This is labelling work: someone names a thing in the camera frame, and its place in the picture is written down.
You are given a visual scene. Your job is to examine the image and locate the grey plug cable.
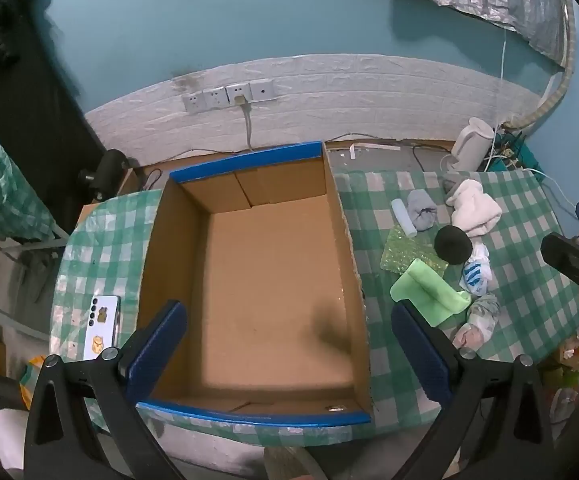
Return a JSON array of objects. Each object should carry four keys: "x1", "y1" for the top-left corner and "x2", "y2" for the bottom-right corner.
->
[{"x1": 234, "y1": 92, "x2": 256, "y2": 153}]

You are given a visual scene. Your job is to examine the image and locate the white tape strip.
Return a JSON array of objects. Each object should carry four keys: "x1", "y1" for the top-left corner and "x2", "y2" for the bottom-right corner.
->
[{"x1": 349, "y1": 142, "x2": 403, "y2": 159}]

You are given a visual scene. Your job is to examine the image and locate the cardboard box blue edges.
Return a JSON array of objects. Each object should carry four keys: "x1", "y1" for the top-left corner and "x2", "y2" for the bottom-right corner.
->
[{"x1": 136, "y1": 141, "x2": 374, "y2": 428}]

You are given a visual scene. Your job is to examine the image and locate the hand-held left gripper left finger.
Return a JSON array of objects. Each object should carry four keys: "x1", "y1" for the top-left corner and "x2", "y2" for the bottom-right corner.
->
[{"x1": 24, "y1": 300, "x2": 189, "y2": 480}]

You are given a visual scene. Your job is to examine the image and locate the white electric kettle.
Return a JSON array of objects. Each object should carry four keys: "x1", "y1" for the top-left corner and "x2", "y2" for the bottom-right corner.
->
[{"x1": 442, "y1": 116, "x2": 495, "y2": 173}]

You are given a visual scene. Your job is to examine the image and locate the white plastic bag blue print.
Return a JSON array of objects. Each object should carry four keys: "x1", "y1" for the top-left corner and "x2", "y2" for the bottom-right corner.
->
[{"x1": 458, "y1": 242, "x2": 493, "y2": 295}]

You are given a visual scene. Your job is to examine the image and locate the braided hose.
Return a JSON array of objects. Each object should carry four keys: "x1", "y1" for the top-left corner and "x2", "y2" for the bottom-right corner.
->
[{"x1": 502, "y1": 0, "x2": 577, "y2": 131}]

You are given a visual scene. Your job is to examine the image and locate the grey sock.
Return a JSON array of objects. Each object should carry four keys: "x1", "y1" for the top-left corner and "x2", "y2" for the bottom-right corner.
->
[{"x1": 407, "y1": 189, "x2": 439, "y2": 232}]

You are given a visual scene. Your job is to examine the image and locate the light green cloth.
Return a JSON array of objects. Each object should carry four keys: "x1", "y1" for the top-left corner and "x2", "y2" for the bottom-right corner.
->
[{"x1": 390, "y1": 259, "x2": 471, "y2": 330}]

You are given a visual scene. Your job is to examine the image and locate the white smartphone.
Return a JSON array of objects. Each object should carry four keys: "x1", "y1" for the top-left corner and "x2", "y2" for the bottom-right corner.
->
[{"x1": 84, "y1": 295, "x2": 121, "y2": 361}]

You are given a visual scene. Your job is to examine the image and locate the green glitter cloth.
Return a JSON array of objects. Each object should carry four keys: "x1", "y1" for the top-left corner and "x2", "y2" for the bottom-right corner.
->
[{"x1": 379, "y1": 223, "x2": 450, "y2": 276}]

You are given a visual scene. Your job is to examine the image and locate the green checked cloth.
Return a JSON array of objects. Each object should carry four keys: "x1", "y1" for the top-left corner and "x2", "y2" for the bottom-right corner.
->
[{"x1": 0, "y1": 135, "x2": 55, "y2": 261}]

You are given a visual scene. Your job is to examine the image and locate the black cylinder device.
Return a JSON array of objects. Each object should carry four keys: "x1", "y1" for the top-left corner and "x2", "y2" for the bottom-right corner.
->
[{"x1": 80, "y1": 149, "x2": 130, "y2": 198}]

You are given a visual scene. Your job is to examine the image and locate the white hanging cord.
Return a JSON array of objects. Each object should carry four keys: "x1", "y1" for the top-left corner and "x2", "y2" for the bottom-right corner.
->
[{"x1": 489, "y1": 30, "x2": 508, "y2": 161}]

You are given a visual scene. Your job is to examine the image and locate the black sock ball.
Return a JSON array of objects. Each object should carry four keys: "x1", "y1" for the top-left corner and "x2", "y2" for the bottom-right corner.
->
[{"x1": 434, "y1": 225, "x2": 473, "y2": 265}]

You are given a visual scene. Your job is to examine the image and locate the white fluffy sock bundle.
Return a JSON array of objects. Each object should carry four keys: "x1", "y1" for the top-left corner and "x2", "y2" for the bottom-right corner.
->
[{"x1": 445, "y1": 179, "x2": 503, "y2": 238}]

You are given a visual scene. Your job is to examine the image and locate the black cable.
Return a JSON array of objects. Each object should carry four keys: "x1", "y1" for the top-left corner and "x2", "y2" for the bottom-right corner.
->
[{"x1": 412, "y1": 142, "x2": 453, "y2": 173}]

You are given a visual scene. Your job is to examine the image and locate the green checked tablecloth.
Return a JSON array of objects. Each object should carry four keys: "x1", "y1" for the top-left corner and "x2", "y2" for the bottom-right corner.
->
[{"x1": 50, "y1": 167, "x2": 579, "y2": 448}]

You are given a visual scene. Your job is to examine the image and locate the teal basket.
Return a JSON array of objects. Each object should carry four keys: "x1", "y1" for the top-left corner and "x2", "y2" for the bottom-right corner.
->
[{"x1": 487, "y1": 130, "x2": 543, "y2": 173}]

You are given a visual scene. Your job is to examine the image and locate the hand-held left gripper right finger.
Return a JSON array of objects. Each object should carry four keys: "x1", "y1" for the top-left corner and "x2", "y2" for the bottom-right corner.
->
[{"x1": 391, "y1": 300, "x2": 555, "y2": 480}]

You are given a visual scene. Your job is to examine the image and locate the white cable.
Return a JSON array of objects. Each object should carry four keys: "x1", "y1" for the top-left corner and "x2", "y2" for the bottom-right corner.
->
[{"x1": 529, "y1": 169, "x2": 577, "y2": 218}]

